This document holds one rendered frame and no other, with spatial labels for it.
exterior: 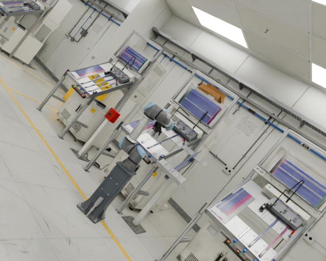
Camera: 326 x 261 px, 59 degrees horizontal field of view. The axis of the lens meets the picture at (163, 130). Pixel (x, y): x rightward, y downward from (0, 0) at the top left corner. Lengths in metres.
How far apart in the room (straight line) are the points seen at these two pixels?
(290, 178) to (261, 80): 2.51
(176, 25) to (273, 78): 2.51
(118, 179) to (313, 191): 1.88
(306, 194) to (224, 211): 0.83
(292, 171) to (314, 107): 2.00
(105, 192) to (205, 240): 1.16
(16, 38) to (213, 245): 5.66
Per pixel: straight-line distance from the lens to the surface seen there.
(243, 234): 2.84
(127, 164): 2.66
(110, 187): 2.71
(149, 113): 2.56
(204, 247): 3.20
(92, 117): 4.32
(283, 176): 3.22
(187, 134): 3.48
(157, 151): 3.25
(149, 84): 4.63
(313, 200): 3.18
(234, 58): 5.65
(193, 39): 6.21
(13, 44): 7.03
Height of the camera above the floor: 1.18
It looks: 3 degrees down
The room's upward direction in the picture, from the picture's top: 39 degrees clockwise
